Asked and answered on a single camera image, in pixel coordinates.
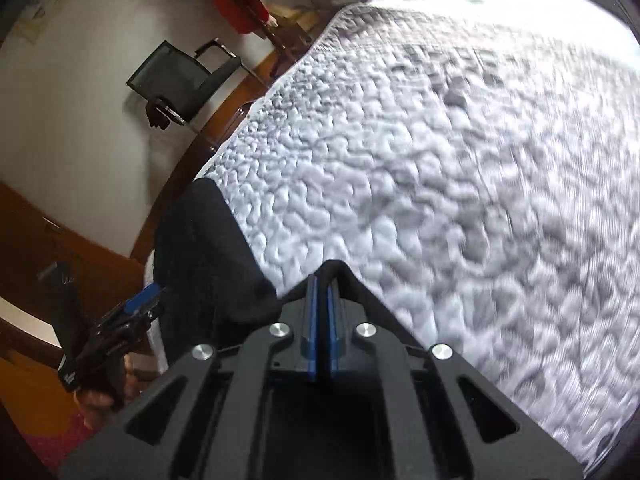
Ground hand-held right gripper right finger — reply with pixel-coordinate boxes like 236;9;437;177
320;280;585;480

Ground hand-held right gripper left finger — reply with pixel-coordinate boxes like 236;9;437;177
59;274;321;480

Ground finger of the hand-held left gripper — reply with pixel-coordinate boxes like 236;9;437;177
113;305;167;349
104;284;164;324

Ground black pants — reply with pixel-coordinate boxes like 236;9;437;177
153;178;351;374

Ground person's left hand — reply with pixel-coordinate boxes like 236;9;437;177
73;353;137;431

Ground person's red clothing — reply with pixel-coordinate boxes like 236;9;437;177
20;408;101;474

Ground white quilted bedspread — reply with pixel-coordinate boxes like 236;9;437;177
144;0;640;476

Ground black mesh chair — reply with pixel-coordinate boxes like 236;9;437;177
125;37;244;133

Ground beige cardboard box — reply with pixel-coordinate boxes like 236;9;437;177
267;2;321;41

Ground red bag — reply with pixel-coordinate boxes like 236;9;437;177
213;0;271;37

